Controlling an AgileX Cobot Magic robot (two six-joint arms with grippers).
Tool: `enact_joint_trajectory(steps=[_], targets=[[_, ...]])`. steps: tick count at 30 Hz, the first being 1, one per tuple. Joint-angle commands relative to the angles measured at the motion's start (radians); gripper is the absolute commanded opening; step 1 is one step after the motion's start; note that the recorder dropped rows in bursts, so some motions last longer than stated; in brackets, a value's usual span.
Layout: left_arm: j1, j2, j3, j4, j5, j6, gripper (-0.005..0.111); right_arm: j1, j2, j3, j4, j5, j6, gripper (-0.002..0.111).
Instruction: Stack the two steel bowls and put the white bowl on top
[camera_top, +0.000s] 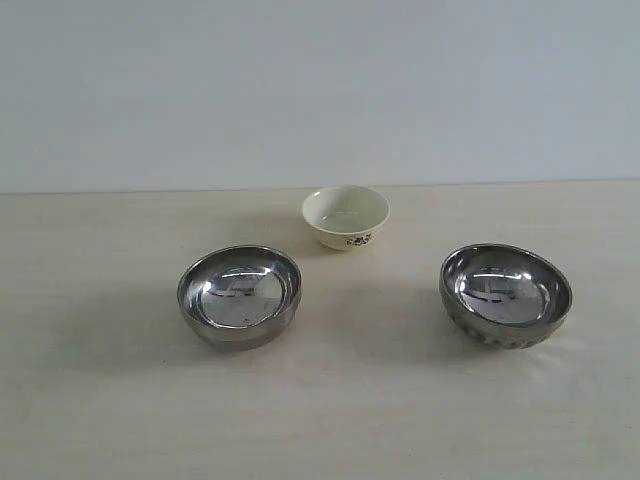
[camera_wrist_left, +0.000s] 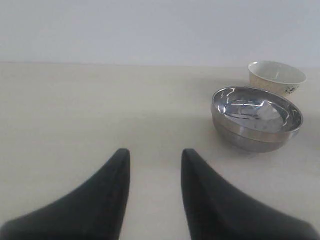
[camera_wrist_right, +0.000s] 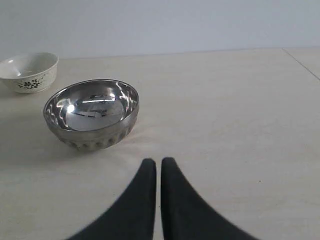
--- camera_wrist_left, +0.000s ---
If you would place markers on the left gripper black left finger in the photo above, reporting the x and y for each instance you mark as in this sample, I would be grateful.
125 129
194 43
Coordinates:
93 211

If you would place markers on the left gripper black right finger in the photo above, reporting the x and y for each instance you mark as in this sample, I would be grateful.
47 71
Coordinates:
217 210

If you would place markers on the stainless steel bowl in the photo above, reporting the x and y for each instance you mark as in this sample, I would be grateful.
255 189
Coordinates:
254 119

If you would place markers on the white ceramic floral bowl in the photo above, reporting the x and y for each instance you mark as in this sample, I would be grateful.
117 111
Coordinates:
276 77

